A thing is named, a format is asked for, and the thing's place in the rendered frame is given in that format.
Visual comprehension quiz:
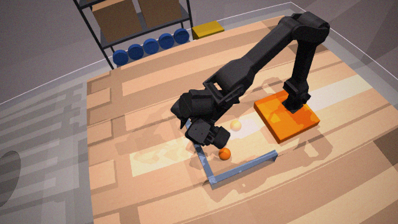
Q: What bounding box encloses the clear l-shaped low wall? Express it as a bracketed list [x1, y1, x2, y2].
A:
[194, 144, 278, 185]

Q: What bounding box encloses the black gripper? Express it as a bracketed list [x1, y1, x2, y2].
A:
[170, 98, 230, 149]

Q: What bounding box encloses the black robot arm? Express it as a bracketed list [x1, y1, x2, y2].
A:
[179, 11, 330, 147]

